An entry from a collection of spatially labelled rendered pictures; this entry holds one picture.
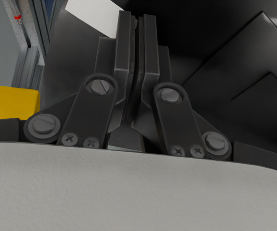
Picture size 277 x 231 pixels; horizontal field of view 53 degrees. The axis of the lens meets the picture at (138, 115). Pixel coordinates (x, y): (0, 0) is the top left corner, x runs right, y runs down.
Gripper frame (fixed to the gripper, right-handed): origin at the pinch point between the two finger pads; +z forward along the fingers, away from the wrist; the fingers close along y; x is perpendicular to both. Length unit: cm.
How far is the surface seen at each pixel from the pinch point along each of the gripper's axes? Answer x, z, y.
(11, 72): -64, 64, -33
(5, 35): -60, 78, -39
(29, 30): -24.0, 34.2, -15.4
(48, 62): -2.9, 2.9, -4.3
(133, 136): -8.3, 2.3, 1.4
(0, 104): -26.6, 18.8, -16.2
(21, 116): -27.1, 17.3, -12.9
